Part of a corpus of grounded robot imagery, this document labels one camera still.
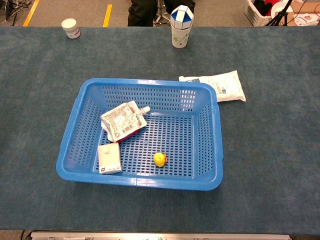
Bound white spouted drink pouch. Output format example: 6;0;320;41
100;100;151;144

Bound yellow chick toy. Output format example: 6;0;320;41
153;152;168;168

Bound blue plastic perforated basket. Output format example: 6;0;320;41
55;77;224;192

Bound small pink white carton box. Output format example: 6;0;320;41
97;142;123;175

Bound white wet wipes pack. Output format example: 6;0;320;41
178;70;247;103

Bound white paper cup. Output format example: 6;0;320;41
170;23;192;49

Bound chrome stool base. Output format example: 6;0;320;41
152;0;173;26

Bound blue white snake cube puzzle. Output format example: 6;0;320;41
170;4;195;30

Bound person in black trousers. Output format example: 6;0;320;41
127;0;197;27

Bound blue-green table cloth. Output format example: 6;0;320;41
0;25;320;236

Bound white jar with red label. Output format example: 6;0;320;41
61;18;81;40

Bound white plastic laundry basket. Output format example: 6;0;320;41
244;0;276;27

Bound black tripod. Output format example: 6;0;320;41
264;0;294;27

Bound cardboard box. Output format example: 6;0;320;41
287;1;320;26

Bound aluminium profile rail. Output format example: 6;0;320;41
29;231;292;240

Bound black floor cables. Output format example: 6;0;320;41
0;0;33;22

